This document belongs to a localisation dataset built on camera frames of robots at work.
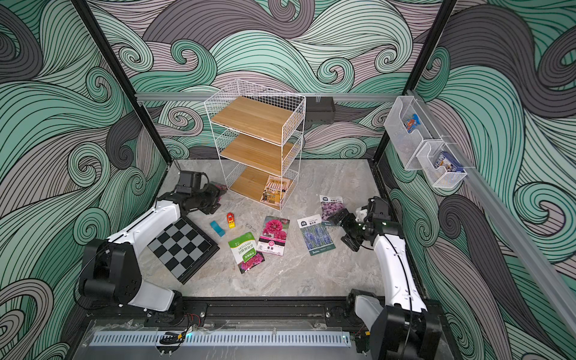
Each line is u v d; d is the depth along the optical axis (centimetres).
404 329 39
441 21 73
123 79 88
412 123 83
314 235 92
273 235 92
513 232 49
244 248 88
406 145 84
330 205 101
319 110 95
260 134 73
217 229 95
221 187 109
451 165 64
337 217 71
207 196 76
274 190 107
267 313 75
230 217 95
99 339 70
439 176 68
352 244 71
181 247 85
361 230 66
